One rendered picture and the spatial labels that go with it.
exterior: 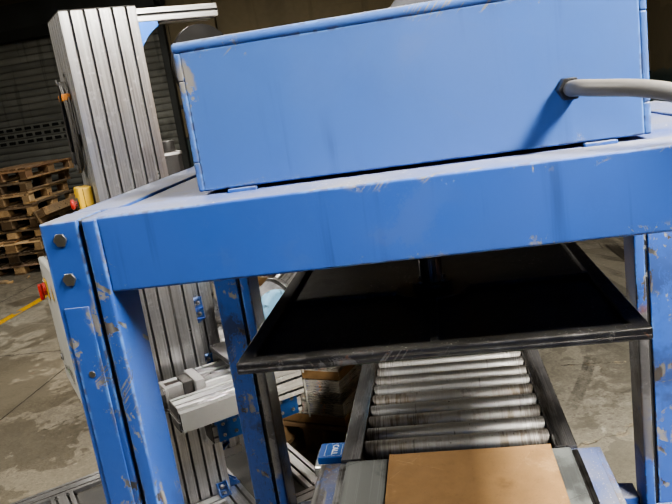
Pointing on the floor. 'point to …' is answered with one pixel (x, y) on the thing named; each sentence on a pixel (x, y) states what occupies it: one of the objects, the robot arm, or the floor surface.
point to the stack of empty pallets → (22, 254)
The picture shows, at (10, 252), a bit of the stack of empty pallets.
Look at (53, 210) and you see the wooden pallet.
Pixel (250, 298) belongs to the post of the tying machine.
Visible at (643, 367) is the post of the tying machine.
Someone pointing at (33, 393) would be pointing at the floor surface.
